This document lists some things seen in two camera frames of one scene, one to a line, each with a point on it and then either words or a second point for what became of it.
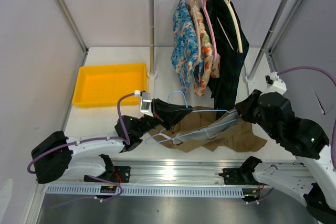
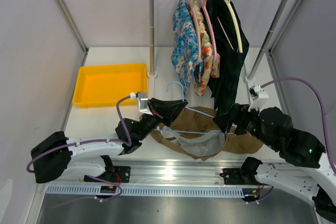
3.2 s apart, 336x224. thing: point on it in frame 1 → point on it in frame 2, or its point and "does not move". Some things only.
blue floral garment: (185, 56) does not move
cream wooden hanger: (225, 34) does not move
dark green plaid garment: (231, 44) does not move
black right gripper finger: (245, 107) → (224, 121)
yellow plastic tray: (104, 85) does not move
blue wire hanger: (148, 142) → (193, 110)
